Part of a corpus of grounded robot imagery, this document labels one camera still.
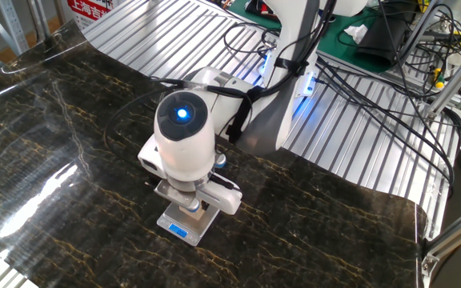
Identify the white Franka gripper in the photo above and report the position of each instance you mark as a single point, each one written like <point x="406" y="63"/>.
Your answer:
<point x="224" y="200"/>

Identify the light wooden block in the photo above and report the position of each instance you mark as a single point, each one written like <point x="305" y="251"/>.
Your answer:
<point x="194" y="215"/>

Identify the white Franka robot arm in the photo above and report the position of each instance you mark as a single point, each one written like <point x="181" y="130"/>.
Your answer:
<point x="186" y="156"/>

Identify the silver digital pocket scale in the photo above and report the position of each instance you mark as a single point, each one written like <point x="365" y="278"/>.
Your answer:
<point x="182" y="232"/>

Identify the blue round cap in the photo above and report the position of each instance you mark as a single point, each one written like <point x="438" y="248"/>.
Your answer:
<point x="220" y="161"/>

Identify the black marble pattern mat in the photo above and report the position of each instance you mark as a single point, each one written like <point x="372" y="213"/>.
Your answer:
<point x="294" y="224"/>

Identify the red black hand tool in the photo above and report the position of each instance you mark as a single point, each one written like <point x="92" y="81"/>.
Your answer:
<point x="260" y="8"/>

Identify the green cutting mat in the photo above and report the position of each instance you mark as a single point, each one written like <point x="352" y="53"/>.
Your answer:
<point x="334" y="44"/>

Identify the red white printed sign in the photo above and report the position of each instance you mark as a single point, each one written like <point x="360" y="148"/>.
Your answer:
<point x="90" y="10"/>

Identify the crumpled white tissue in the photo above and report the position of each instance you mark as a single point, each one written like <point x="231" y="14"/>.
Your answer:
<point x="356" y="33"/>

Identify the black fabric pouch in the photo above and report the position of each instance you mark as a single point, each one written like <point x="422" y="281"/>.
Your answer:
<point x="382" y="36"/>

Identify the grey metal pole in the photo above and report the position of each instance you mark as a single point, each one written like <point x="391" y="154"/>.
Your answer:
<point x="37" y="18"/>

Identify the grey perforated angle bar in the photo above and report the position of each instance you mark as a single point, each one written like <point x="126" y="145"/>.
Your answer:
<point x="14" y="28"/>

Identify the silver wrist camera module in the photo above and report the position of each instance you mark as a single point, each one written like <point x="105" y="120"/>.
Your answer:
<point x="174" y="196"/>

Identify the aluminium frame post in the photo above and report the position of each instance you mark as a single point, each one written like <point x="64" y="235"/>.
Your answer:
<point x="454" y="80"/>
<point x="416" y="34"/>
<point x="454" y="236"/>

